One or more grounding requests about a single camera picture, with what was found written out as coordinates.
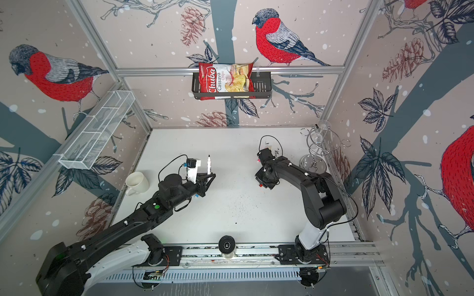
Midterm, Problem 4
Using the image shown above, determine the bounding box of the black wire wall basket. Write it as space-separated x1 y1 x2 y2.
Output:
191 72 272 101

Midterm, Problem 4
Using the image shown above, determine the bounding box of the red cassava chips bag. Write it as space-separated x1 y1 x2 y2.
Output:
198 63 254 101

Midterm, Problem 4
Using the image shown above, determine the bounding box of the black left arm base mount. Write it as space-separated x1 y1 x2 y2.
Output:
138 245 183 268

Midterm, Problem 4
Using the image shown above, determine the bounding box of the white wire mesh shelf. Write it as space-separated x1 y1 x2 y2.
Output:
59 90 135 170

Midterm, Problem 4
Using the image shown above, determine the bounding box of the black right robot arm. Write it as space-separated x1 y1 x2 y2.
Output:
256 148 347 266

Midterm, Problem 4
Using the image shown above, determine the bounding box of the white marker pen red end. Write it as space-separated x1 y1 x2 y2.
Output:
207 155 212 175

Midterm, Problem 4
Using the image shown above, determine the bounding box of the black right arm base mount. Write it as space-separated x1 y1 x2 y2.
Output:
275 244 330 266

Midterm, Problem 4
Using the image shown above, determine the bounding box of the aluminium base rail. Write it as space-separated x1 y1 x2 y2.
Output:
79 242 386 269

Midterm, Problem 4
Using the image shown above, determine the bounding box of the black round knob on rail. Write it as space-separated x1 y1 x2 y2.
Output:
218 235 236 260

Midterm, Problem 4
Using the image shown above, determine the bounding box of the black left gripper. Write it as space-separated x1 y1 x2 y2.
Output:
169 171 217 210

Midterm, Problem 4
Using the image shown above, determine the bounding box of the chrome spiral glass holder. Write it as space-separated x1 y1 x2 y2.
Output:
300 120 351 178

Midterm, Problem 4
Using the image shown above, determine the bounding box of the aluminium frame crossbar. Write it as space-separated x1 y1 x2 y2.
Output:
115 65 346 78

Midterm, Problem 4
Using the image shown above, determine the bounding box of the white ceramic mug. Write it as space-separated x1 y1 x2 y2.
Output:
125 171 149 196

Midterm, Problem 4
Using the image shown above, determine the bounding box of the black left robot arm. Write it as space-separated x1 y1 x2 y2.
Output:
36 173 216 296

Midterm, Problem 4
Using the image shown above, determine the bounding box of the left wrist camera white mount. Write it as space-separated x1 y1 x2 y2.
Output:
185 159 201 184

